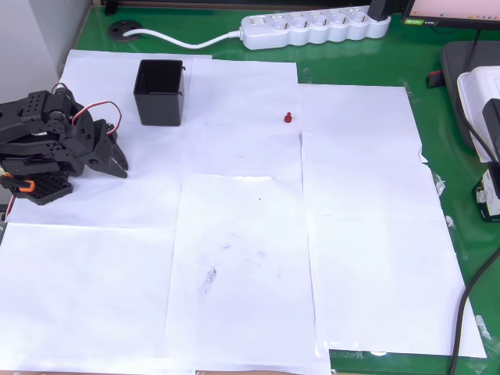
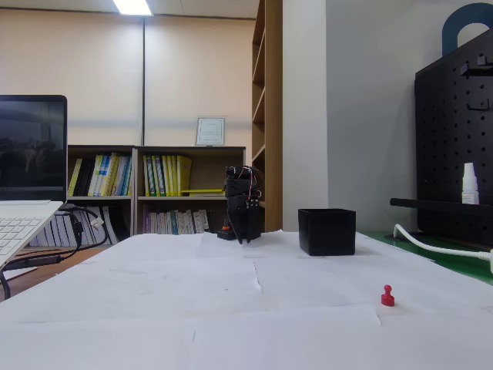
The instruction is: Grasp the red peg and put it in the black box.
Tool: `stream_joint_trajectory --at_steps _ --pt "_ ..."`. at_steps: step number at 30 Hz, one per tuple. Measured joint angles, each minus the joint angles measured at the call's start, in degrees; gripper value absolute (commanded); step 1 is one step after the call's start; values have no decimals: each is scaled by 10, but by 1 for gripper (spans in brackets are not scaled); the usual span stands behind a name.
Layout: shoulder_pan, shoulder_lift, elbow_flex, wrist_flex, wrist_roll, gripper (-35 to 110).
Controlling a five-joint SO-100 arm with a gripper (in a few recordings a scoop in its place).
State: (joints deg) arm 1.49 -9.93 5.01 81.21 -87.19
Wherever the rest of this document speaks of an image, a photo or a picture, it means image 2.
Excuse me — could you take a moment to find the black laptop stand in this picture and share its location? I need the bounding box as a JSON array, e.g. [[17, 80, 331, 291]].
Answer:
[[0, 246, 80, 301]]

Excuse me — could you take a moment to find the white plastic bottle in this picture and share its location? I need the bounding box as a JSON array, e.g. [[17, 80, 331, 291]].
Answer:
[[461, 162, 481, 205]]

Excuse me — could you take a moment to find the black orange table clamp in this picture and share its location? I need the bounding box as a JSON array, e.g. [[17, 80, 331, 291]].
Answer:
[[216, 218, 236, 241]]

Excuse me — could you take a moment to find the framed white certificate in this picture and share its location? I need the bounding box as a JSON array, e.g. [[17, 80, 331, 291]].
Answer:
[[195, 116, 226, 147]]

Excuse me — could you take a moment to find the green desk mat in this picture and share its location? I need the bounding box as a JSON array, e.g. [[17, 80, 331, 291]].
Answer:
[[361, 230, 493, 286]]

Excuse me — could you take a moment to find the low bookshelf with mixed books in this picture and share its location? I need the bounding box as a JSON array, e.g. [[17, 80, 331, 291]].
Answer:
[[29, 144, 136, 248]]

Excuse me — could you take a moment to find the low bookshelf with yellow binders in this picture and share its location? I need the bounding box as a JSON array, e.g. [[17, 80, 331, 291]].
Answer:
[[132, 145, 247, 236]]

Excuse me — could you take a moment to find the thick yellow binder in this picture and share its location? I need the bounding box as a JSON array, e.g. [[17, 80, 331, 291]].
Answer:
[[176, 155, 193, 197]]

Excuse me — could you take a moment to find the black laptop cable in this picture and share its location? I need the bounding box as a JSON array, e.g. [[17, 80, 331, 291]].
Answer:
[[57, 203, 111, 251]]

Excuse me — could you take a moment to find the ceiling light panel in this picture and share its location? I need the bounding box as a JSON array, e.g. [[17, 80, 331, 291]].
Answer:
[[112, 0, 154, 17]]

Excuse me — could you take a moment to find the dark blue arch shape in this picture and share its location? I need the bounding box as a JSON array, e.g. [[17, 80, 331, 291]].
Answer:
[[441, 2, 493, 57]]

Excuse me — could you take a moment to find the white paper table cover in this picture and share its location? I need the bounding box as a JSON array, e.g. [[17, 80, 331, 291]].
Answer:
[[0, 229, 493, 370]]

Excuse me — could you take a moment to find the white laptop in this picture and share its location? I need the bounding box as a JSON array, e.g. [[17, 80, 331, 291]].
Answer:
[[0, 95, 69, 267]]

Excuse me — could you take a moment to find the black pegboard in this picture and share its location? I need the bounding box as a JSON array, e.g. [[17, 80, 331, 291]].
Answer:
[[389, 29, 493, 247]]

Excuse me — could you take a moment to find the white power cable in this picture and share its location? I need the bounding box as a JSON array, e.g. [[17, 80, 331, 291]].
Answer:
[[392, 224, 493, 274]]

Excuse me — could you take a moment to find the tall wooden bookshelf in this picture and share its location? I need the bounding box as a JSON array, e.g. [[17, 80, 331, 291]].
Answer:
[[251, 0, 284, 234]]

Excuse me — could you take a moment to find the red black arm wire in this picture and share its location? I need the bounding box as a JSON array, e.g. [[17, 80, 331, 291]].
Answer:
[[236, 166, 264, 201]]

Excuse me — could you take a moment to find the flat lying yellow folder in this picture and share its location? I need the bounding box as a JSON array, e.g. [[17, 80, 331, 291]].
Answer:
[[179, 188, 230, 197]]

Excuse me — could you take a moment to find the black square box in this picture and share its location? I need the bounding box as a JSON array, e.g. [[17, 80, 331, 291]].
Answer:
[[297, 207, 357, 257]]

